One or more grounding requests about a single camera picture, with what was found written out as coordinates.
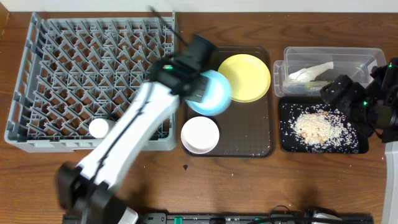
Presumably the clear plastic bin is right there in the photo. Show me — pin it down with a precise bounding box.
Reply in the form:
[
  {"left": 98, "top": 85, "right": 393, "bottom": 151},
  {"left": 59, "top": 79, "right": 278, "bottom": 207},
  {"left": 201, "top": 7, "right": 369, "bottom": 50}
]
[{"left": 274, "top": 47, "right": 387, "bottom": 97}]

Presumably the grey dishwasher rack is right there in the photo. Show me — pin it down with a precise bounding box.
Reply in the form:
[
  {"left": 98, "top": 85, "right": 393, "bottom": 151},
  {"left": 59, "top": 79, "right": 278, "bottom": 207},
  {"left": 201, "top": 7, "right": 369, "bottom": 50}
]
[{"left": 4, "top": 13, "right": 178, "bottom": 152}]

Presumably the light blue bowl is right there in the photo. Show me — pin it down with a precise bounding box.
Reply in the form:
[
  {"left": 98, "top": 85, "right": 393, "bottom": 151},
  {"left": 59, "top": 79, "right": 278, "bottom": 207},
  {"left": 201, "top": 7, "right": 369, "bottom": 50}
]
[{"left": 186, "top": 70, "right": 232, "bottom": 116}]

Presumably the white paper cup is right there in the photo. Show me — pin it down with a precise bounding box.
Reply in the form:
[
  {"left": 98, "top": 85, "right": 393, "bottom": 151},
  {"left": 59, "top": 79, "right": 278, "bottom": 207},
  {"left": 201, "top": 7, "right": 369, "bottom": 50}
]
[{"left": 89, "top": 118, "right": 116, "bottom": 139}]

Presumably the green snack wrapper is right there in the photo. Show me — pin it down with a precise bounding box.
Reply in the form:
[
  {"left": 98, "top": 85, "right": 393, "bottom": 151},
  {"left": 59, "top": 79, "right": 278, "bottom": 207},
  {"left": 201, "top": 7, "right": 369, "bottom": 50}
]
[{"left": 304, "top": 81, "right": 331, "bottom": 91}]

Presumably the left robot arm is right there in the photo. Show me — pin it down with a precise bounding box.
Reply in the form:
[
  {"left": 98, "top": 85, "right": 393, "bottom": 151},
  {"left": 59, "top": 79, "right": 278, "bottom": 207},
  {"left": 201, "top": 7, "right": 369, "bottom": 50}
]
[{"left": 55, "top": 35, "right": 218, "bottom": 224}]

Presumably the black waste tray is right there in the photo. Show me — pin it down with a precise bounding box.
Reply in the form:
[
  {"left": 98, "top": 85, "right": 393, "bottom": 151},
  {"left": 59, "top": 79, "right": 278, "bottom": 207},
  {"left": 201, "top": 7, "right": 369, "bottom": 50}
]
[{"left": 278, "top": 96, "right": 370, "bottom": 154}]

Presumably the white napkin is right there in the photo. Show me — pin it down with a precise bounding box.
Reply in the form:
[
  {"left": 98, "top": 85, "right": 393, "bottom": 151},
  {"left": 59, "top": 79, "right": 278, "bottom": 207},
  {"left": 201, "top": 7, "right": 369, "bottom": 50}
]
[{"left": 289, "top": 62, "right": 334, "bottom": 83}]

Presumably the rice and nutshell waste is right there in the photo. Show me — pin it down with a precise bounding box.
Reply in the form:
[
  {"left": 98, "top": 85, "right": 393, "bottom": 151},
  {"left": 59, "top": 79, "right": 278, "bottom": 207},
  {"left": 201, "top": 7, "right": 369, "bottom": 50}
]
[{"left": 281, "top": 104, "right": 360, "bottom": 153}]

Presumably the pink bowl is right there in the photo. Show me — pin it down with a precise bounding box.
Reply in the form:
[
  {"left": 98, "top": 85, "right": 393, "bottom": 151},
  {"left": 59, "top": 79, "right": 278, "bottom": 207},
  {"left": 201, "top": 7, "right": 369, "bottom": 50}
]
[{"left": 181, "top": 116, "right": 220, "bottom": 154}]

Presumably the dark brown serving tray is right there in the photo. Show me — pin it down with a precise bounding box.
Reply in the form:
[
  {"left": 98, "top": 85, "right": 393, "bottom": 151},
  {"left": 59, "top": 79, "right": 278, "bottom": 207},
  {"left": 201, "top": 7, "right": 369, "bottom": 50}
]
[{"left": 182, "top": 47, "right": 276, "bottom": 158}]

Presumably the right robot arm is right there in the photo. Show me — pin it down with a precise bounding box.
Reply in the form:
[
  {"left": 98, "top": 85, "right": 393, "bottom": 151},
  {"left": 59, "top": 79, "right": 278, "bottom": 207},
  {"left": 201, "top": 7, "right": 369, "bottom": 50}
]
[{"left": 320, "top": 57, "right": 397, "bottom": 224}]

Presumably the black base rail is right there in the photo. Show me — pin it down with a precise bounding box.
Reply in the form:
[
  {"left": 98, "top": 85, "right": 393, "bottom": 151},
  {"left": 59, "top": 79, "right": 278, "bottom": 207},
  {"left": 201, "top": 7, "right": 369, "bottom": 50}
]
[{"left": 61, "top": 212, "right": 374, "bottom": 224}]

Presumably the yellow plate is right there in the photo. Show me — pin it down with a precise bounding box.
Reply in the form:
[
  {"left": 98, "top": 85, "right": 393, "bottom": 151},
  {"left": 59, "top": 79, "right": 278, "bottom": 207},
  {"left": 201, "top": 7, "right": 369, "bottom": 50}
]
[{"left": 218, "top": 54, "right": 271, "bottom": 103}]

